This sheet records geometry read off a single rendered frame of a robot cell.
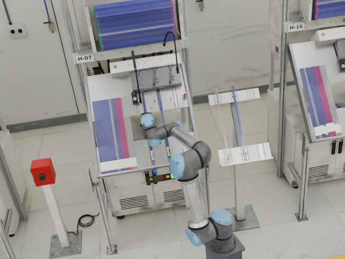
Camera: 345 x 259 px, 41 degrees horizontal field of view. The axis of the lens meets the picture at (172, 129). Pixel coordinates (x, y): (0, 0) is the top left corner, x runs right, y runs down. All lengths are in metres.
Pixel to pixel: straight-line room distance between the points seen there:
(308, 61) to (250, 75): 1.78
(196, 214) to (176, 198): 1.20
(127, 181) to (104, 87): 0.75
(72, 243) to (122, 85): 1.29
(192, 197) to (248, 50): 2.81
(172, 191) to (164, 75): 0.95
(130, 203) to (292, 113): 1.44
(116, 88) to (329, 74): 1.49
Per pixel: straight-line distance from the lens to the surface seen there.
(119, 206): 3.65
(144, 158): 3.06
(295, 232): 3.59
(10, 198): 3.83
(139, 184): 3.52
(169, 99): 3.17
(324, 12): 3.36
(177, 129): 2.64
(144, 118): 2.64
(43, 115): 5.11
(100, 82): 3.24
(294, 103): 3.84
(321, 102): 3.32
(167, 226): 3.65
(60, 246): 3.70
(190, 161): 2.32
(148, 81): 3.15
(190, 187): 2.39
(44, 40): 4.73
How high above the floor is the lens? 2.57
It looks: 33 degrees down
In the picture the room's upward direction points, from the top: 7 degrees counter-clockwise
